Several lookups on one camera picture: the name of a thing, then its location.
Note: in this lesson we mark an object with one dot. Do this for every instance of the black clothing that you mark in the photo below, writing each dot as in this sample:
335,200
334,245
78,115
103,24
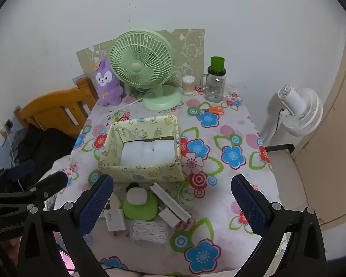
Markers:
46,147

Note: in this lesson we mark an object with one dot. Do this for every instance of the green rounded case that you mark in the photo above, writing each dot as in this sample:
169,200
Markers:
141,212

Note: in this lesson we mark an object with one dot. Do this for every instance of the white printed tote bag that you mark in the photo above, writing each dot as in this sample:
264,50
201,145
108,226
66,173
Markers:
60,161

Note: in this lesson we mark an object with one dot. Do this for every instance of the cream round cartoon coaster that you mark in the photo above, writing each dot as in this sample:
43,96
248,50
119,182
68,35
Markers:
115,200

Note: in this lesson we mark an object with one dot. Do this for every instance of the beige patterned board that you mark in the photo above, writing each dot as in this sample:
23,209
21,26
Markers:
190,46

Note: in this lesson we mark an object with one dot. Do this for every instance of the white standing fan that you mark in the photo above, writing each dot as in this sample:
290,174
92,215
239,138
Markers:
302,112

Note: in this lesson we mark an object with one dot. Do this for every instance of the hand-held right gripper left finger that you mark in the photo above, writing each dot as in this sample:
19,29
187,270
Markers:
95,205

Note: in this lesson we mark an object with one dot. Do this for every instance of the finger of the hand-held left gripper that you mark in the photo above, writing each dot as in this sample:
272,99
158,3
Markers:
21,167
53,183

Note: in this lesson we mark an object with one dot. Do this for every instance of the beige wooden cabinet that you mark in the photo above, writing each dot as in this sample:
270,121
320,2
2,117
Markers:
334,150

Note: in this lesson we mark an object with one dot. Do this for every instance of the green desk fan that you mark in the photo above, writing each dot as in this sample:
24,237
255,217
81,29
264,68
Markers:
137,67

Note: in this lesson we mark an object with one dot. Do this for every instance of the white rounded earbuds case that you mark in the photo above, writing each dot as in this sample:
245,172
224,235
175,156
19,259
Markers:
136,197

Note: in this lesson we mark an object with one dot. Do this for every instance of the blue wall sticker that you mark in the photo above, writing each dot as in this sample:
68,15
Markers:
79,78

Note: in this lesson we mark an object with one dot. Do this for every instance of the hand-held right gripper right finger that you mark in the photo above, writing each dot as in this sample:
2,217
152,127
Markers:
248,207

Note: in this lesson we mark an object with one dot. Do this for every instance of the glass mug jar green lid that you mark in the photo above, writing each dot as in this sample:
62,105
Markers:
214,88

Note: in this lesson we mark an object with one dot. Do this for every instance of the white plastic rack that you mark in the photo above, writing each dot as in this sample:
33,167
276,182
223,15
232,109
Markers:
168,200

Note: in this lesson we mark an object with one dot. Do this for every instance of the yellow patterned storage box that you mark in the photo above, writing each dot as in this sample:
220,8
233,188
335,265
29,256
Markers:
138,173

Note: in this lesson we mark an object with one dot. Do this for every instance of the purple plush toy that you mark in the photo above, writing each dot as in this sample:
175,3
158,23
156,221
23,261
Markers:
105,83

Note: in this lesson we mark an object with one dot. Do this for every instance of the clear box of floss picks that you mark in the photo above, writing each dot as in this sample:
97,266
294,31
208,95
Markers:
150,232

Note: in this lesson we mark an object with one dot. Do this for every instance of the wall socket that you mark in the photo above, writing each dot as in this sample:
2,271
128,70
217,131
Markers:
8,124

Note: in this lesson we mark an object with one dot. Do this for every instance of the wooden chair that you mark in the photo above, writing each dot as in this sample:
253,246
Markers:
54,104

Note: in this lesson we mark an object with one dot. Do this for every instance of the floral tablecloth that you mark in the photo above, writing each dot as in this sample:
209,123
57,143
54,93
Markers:
219,138

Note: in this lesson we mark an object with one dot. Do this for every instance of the cotton swab jar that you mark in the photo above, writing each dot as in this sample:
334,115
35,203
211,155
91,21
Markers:
188,86

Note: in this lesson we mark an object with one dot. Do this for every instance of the white cube charger adapter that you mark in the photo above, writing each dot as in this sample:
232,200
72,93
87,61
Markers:
168,216

